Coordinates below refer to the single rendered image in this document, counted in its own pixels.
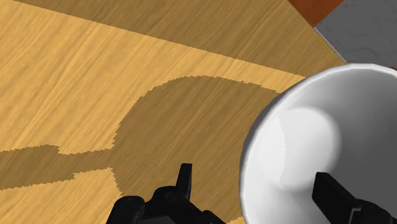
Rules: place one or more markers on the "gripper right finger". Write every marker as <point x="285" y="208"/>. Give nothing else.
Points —
<point x="338" y="198"/>

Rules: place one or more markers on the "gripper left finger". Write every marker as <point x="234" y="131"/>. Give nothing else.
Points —
<point x="173" y="201"/>

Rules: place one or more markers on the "white bowl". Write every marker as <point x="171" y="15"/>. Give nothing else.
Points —
<point x="310" y="139"/>

